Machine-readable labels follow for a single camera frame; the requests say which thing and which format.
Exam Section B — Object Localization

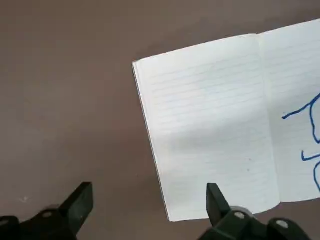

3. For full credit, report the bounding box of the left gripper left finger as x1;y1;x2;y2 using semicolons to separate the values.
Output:
0;181;94;240

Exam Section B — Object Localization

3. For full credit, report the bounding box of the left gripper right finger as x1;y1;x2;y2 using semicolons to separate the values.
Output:
199;183;311;240

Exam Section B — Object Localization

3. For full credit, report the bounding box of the lined paper notebook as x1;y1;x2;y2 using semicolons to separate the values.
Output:
131;18;320;223

